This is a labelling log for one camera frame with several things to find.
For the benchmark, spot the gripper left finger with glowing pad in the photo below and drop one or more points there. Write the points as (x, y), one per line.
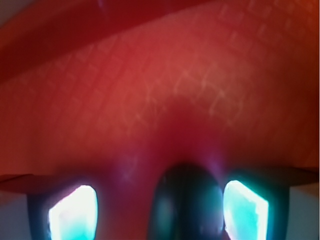
(47, 207)

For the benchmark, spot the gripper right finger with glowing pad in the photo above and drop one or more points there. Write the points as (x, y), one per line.
(272, 203)

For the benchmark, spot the dark green plastic pickle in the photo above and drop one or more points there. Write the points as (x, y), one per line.
(187, 205)

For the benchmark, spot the red plastic tray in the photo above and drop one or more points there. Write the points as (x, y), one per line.
(119, 90)

